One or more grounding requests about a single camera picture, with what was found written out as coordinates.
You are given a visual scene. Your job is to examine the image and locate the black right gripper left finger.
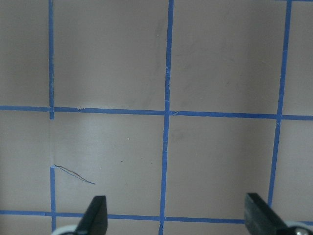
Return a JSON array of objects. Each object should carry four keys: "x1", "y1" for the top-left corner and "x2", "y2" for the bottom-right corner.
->
[{"x1": 74, "y1": 195, "x2": 108, "y2": 235}]

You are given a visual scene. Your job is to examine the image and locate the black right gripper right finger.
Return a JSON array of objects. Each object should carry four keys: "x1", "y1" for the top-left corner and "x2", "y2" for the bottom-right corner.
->
[{"x1": 244, "y1": 193, "x2": 288, "y2": 235}]

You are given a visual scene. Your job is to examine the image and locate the thin loose thread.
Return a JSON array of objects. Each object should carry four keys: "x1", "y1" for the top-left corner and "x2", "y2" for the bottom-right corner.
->
[{"x1": 54, "y1": 165, "x2": 96, "y2": 185}]

